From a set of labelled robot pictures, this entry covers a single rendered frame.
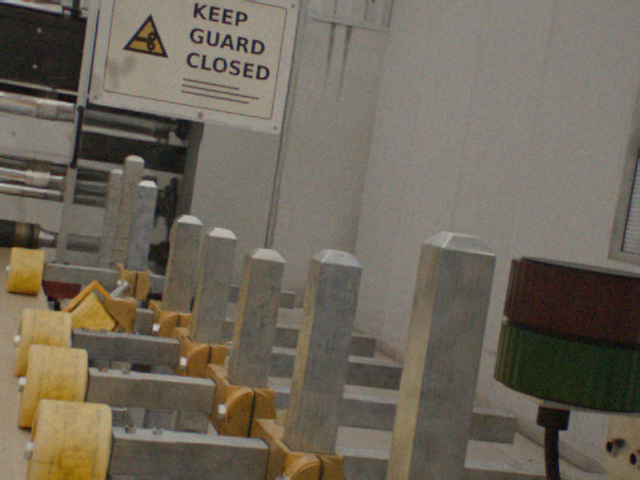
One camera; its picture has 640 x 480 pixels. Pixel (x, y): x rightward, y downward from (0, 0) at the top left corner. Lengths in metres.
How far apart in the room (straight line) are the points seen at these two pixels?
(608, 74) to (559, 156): 0.56
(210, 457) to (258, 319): 0.24
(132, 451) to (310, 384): 0.15
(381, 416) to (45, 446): 0.45
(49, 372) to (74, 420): 0.24
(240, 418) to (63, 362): 0.18
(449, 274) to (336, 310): 0.26
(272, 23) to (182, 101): 0.29
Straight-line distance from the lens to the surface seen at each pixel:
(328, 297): 0.95
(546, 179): 6.71
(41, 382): 1.20
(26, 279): 2.19
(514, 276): 0.47
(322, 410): 0.97
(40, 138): 2.97
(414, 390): 0.72
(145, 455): 0.99
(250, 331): 1.20
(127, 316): 1.72
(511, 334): 0.47
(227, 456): 1.00
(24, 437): 1.21
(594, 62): 6.48
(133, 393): 1.23
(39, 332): 1.45
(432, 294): 0.71
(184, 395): 1.24
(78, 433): 0.96
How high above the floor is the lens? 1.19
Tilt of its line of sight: 3 degrees down
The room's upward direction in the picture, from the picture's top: 9 degrees clockwise
